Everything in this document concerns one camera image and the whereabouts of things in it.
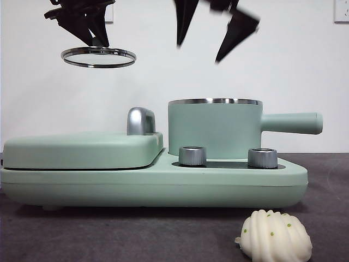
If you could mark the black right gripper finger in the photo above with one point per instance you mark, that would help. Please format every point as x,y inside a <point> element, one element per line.
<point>240,30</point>
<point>185,16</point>

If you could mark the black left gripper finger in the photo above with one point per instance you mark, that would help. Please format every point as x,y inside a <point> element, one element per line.
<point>101,24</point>
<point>79,27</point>

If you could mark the twisted bun with green specks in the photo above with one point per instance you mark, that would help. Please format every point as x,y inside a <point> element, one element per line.
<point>275,240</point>

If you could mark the mint green grill lid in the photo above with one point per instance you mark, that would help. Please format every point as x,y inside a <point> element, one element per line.
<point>81,150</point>

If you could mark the silver control knob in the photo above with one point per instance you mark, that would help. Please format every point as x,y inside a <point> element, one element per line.
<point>192,157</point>
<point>262,158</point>

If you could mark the black control panel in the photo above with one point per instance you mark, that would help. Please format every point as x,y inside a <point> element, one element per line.
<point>226,165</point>

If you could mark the mint green breakfast machine base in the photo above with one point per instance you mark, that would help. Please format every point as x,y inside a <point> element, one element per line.
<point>163,188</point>

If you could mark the white wall socket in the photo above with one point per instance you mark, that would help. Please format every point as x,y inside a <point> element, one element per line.
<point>110,15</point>
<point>342,11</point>

